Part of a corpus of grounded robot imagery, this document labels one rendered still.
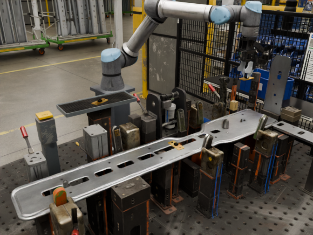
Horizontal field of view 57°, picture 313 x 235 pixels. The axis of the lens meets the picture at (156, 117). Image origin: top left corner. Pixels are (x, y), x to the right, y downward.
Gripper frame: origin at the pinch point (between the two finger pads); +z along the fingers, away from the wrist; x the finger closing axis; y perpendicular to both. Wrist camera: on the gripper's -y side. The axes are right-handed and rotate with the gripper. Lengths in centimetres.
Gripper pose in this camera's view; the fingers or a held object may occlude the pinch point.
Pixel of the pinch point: (247, 74)
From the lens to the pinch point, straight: 157.6
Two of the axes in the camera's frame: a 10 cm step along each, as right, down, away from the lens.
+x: 5.9, 3.5, -7.3
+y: -8.1, 2.6, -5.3
